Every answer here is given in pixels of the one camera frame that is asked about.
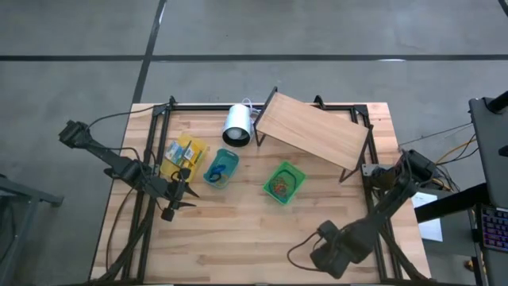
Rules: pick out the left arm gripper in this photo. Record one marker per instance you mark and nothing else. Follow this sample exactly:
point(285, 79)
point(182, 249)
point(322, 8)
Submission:
point(174, 190)

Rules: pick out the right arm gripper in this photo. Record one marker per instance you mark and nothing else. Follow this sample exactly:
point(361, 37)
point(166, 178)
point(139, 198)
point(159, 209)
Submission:
point(331, 262)

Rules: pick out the long red rubber band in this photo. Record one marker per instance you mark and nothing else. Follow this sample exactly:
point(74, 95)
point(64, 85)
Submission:
point(282, 186)

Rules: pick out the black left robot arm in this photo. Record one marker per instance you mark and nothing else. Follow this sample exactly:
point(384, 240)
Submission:
point(119, 167)

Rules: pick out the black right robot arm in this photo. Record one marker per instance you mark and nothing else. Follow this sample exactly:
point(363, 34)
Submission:
point(389, 198)

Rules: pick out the white desk lamp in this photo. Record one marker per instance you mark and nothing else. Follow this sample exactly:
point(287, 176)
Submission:
point(238, 119)

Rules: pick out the black side desk beam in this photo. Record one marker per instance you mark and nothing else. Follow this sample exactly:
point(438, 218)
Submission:
point(444, 208)

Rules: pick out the yellow translucent plastic bin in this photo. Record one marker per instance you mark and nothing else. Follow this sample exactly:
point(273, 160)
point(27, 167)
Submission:
point(170, 168)

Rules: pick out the teal plastic bin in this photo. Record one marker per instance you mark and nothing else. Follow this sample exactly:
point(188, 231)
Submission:
point(232, 157)

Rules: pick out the green slotted plastic basket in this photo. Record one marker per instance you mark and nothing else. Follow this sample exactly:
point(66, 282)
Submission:
point(297, 171)

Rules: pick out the white paper sheet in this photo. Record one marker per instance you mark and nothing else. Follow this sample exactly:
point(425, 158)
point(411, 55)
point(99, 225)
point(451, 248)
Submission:
point(430, 230)

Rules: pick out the wooden shelf riser black legs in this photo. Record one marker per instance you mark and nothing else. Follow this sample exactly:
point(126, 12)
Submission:
point(309, 127)

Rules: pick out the grey side table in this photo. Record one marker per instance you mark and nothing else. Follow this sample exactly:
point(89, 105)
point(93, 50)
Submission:
point(24, 192)

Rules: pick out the backlit computer keyboard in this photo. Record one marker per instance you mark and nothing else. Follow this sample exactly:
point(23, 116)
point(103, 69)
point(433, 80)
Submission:
point(496, 228)

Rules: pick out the black aluminium rig frame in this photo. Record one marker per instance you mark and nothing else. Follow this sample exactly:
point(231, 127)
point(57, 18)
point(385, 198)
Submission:
point(198, 107)

